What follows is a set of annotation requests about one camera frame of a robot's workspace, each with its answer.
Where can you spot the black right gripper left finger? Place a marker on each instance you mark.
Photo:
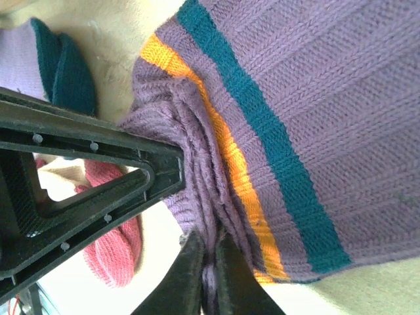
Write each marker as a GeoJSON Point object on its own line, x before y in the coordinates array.
{"type": "Point", "coordinates": [183, 282]}

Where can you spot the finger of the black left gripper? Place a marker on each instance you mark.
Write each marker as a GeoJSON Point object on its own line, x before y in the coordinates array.
{"type": "Point", "coordinates": [98, 139]}

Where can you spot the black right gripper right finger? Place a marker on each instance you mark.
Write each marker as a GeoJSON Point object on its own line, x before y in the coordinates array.
{"type": "Point", "coordinates": [239, 288]}

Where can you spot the beige sock red toe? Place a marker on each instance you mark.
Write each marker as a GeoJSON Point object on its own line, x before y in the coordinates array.
{"type": "Point", "coordinates": [115, 256]}

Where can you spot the purple sock orange teal stripes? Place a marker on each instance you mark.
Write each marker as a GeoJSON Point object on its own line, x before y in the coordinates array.
{"type": "Point", "coordinates": [19, 59]}
{"type": "Point", "coordinates": [328, 98]}

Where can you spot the aluminium mounting rail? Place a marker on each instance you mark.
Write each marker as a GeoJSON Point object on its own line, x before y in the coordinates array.
{"type": "Point", "coordinates": [36, 302]}

